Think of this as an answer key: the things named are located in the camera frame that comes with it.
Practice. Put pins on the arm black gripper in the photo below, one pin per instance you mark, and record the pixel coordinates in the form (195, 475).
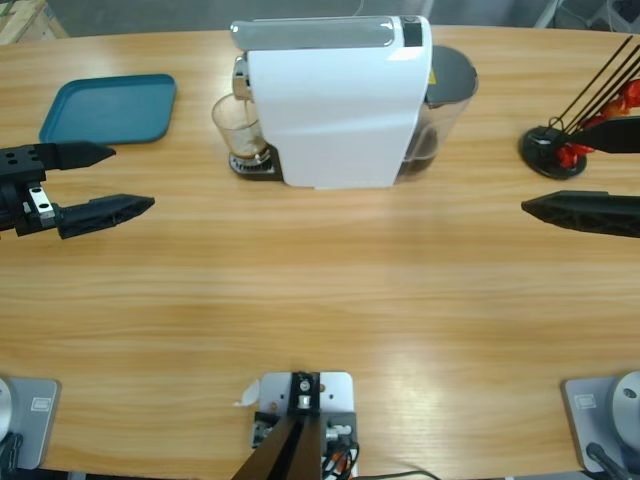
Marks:
(20, 190)

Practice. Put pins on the dark camera post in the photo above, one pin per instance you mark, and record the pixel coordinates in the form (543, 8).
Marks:
(295, 450)

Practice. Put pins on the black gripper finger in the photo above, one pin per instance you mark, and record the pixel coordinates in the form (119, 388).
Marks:
(585, 212)
(612, 135)

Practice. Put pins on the white mount block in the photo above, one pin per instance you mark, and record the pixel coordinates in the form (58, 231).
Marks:
(335, 395)

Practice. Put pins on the teal plastic tray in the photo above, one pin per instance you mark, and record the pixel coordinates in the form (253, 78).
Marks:
(110, 110)

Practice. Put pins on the white chair leg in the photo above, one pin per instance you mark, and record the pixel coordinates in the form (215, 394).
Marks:
(545, 12)

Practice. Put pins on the white paper tag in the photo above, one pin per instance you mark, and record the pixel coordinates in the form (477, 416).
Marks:
(248, 395)

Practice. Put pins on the wooden crate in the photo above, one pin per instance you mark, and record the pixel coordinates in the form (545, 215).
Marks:
(25, 20)

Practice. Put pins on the black capsule holder with rods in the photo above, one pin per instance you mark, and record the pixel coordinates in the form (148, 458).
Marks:
(542, 150)

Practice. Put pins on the white capsule coffee machine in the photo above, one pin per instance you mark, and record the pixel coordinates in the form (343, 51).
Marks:
(325, 125)

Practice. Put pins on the orange red foil coffee capsule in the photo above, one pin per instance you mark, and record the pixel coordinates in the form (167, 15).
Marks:
(617, 107)

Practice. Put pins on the arm grey base plate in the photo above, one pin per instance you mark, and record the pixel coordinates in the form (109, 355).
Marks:
(40, 425)
(585, 425)

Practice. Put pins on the clear glass cup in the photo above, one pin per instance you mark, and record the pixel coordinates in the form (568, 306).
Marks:
(235, 125)

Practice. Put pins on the dark clear water tank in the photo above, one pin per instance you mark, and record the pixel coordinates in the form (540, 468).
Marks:
(450, 70)

